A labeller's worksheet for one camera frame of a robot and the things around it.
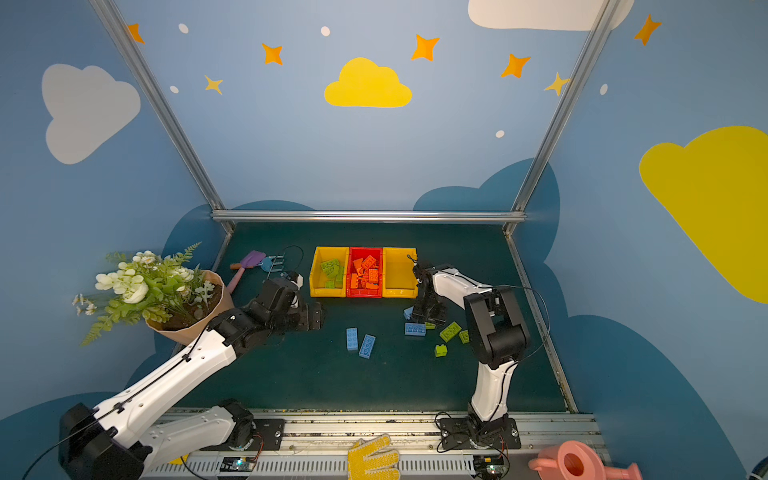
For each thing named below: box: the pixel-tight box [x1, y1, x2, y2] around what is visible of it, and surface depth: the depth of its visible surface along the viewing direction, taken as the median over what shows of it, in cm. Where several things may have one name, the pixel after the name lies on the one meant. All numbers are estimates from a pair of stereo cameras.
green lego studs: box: [333, 266, 344, 289], surface depth 106 cm
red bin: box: [346, 247, 383, 299], surface depth 104 cm
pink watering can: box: [528, 440, 643, 480], surface depth 63 cm
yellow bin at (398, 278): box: [382, 247, 418, 299], surface depth 104 cm
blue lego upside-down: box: [358, 334, 377, 359], surface depth 90 cm
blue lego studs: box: [346, 327, 358, 351], surface depth 92 cm
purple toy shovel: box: [227, 250, 266, 294], surface depth 110 cm
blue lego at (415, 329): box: [404, 322, 427, 336], surface depth 95 cm
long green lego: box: [439, 321, 462, 343], surface depth 93 cm
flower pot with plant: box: [72, 241, 234, 348], surface depth 71 cm
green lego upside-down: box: [320, 259, 340, 275], surface depth 109 cm
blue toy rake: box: [260, 252, 286, 273], surface depth 112 cm
